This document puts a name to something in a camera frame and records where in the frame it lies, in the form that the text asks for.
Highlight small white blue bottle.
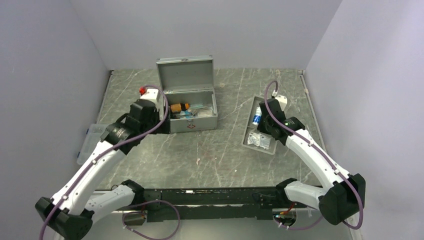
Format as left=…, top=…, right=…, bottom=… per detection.
left=252, top=106, right=262, bottom=126

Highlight clear bag alcohol wipes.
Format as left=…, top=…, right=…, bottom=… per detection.
left=247, top=132, right=271, bottom=150

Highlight grey plastic divider tray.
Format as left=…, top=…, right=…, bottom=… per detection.
left=241, top=95, right=277, bottom=155

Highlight blue white medical pouch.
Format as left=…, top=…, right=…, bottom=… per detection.
left=176, top=110, right=196, bottom=119

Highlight brown bottle orange cap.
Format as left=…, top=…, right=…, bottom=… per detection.
left=170, top=103, right=190, bottom=113

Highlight cream latex gloves packet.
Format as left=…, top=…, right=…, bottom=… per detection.
left=192, top=105, right=214, bottom=118

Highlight grey metal medicine case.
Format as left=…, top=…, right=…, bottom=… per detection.
left=156, top=55, right=218, bottom=133

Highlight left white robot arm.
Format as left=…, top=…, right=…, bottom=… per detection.
left=35, top=99, right=170, bottom=240

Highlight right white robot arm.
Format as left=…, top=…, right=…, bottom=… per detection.
left=257, top=95, right=366, bottom=225

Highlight clear plastic storage box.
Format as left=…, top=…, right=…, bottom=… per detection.
left=76, top=123, right=108, bottom=166

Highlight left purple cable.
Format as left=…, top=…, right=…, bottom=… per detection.
left=38, top=85, right=181, bottom=240

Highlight purple cable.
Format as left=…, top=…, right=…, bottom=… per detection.
left=263, top=80, right=365, bottom=231
left=38, top=85, right=181, bottom=240

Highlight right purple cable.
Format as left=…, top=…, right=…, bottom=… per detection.
left=263, top=80, right=365, bottom=231

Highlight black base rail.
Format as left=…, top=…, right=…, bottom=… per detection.
left=109, top=186, right=299, bottom=223

